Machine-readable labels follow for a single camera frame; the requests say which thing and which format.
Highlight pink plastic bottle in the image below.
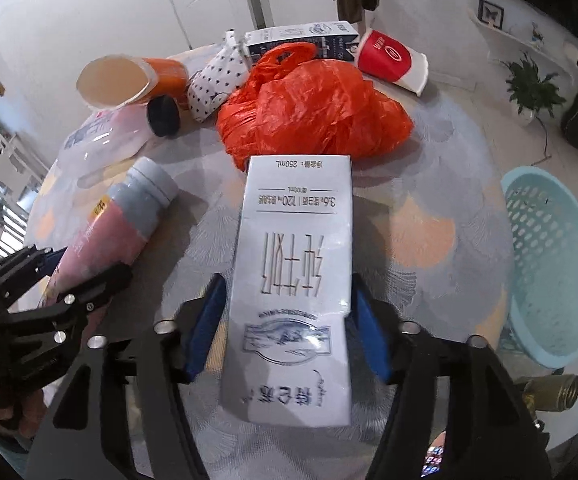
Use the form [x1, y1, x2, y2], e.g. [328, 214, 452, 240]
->
[36, 156, 180, 308]

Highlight blue snack box with barcode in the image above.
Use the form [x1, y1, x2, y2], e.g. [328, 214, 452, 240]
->
[244, 20, 361, 66]

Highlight person's left hand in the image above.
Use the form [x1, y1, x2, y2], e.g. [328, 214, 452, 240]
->
[0, 390, 46, 441]

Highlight red paper cup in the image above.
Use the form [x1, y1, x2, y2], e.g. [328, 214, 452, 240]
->
[356, 28, 430, 97]

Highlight white chairs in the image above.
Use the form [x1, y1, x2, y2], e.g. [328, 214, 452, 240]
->
[0, 132, 54, 261]

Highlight white door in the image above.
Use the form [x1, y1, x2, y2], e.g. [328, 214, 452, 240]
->
[169, 0, 270, 53]

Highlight white wall shelf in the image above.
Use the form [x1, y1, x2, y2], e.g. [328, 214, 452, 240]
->
[469, 10, 578, 86]

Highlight polka dot paper bag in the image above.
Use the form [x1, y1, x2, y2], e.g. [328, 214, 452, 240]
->
[187, 30, 252, 123]

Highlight butterfly picture frame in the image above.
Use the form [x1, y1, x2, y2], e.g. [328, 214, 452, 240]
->
[478, 0, 505, 27]

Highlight smartphone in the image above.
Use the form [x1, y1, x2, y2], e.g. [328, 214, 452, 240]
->
[420, 442, 447, 478]

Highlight white blue milk carton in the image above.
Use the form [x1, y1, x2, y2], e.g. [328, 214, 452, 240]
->
[219, 154, 355, 428]

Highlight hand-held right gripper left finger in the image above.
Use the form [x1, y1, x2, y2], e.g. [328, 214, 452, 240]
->
[26, 274, 230, 480]

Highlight clear plastic container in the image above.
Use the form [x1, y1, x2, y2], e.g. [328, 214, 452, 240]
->
[59, 105, 155, 181]

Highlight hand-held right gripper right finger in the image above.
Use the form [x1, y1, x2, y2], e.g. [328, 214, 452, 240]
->
[351, 274, 555, 480]

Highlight black round cap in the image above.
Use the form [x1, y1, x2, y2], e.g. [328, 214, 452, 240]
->
[147, 95, 181, 137]

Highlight teal plastic basket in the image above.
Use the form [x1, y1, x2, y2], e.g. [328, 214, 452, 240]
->
[500, 166, 578, 371]

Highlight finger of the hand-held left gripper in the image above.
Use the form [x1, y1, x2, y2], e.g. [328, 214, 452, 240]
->
[0, 262, 134, 346]
[0, 245, 67, 306]

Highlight orange plastic bag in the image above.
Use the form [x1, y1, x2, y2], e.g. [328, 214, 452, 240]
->
[216, 41, 415, 171]

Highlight potted green plant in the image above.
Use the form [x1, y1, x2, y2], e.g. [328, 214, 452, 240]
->
[502, 52, 567, 126]

